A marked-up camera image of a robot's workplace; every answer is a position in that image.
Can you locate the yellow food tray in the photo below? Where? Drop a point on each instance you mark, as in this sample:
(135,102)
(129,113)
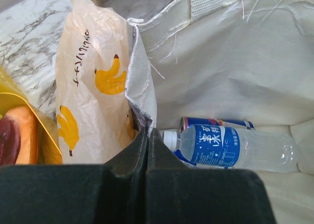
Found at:
(10,97)

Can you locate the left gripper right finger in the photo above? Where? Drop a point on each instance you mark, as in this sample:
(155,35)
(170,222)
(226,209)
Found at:
(176,194)

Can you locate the blue label water bottle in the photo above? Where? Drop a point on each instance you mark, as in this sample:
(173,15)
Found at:
(227,147)

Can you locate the banana print plastic bag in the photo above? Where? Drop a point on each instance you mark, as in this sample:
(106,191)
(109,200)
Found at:
(92,113)

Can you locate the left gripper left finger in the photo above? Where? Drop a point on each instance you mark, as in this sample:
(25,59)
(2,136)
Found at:
(110,193)

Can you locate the beige canvas tote bag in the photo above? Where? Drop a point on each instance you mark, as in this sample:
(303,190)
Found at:
(232,59)

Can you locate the blue red bull can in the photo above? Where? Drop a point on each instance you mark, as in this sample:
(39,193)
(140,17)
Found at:
(186,122)

